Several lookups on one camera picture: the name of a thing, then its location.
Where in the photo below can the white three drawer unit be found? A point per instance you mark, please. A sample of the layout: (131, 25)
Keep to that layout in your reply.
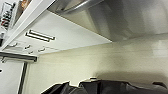
(66, 31)

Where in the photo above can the grey metal bar frame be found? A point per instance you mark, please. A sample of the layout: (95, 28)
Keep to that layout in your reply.
(18, 56)

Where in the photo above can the red and white wall poster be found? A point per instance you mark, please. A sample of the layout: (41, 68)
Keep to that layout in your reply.
(8, 15)

